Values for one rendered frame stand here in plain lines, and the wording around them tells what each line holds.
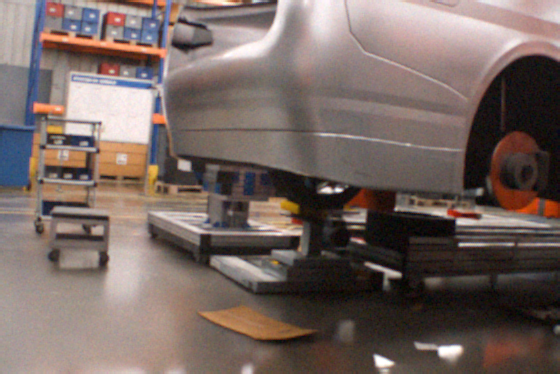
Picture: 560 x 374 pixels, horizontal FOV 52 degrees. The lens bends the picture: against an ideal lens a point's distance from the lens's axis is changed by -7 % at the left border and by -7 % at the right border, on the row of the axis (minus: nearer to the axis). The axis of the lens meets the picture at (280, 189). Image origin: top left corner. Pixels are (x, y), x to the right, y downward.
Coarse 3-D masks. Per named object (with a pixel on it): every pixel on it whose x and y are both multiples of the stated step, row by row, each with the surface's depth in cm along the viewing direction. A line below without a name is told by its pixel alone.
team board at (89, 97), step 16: (80, 80) 923; (96, 80) 935; (112, 80) 948; (128, 80) 962; (144, 80) 975; (80, 96) 925; (96, 96) 938; (112, 96) 951; (128, 96) 964; (144, 96) 978; (64, 112) 915; (80, 112) 928; (96, 112) 941; (112, 112) 954; (128, 112) 967; (144, 112) 980; (64, 128) 917; (80, 128) 930; (96, 128) 943; (112, 128) 956; (128, 128) 970; (144, 128) 983; (144, 192) 993
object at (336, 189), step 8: (296, 176) 366; (304, 184) 369; (312, 184) 393; (328, 184) 402; (336, 184) 396; (312, 192) 372; (320, 192) 389; (328, 192) 386; (336, 192) 381; (344, 192) 382
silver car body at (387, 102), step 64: (320, 0) 189; (384, 0) 190; (448, 0) 201; (512, 0) 215; (192, 64) 266; (256, 64) 207; (320, 64) 189; (384, 64) 192; (448, 64) 203; (512, 64) 248; (192, 128) 275; (256, 128) 215; (320, 128) 193; (384, 128) 194; (448, 128) 205; (512, 128) 263; (448, 192) 208; (512, 192) 237
